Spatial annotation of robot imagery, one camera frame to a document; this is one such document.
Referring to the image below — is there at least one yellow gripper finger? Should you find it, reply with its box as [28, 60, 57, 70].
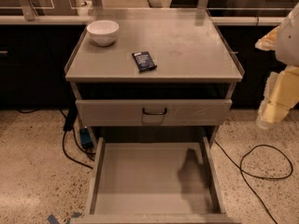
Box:
[256, 66, 299, 130]
[255, 26, 279, 51]

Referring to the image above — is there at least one dark blue rxbar wrapper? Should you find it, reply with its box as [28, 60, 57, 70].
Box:
[132, 51, 157, 73]

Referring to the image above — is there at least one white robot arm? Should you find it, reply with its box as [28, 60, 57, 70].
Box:
[255, 4, 299, 130]

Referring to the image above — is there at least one grey drawer cabinet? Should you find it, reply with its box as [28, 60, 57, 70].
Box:
[65, 8, 244, 142]

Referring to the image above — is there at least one open grey middle drawer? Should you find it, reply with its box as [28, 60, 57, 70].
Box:
[70, 139, 242, 224]

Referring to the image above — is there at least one closed upper grey drawer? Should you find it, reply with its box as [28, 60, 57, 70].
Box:
[76, 99, 232, 126]

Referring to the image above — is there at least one white ceramic bowl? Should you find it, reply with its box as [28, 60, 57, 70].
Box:
[87, 20, 120, 47]

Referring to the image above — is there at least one blue power adapter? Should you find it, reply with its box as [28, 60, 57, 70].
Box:
[79, 128, 93, 148]

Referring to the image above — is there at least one dark background counter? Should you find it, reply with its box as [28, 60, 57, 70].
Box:
[0, 24, 285, 109]

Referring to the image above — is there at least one blue floor tape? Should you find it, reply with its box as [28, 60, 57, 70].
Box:
[46, 212, 81, 224]

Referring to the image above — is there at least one black floor cable right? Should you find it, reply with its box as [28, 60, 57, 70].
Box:
[214, 139, 294, 224]

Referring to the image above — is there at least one black floor cable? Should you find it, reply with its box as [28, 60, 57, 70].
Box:
[214, 139, 294, 224]
[16, 107, 96, 170]

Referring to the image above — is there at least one black drawer handle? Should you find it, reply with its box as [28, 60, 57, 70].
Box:
[142, 107, 167, 116]

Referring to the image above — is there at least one black floor cable left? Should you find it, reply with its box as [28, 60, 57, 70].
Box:
[16, 107, 96, 170]

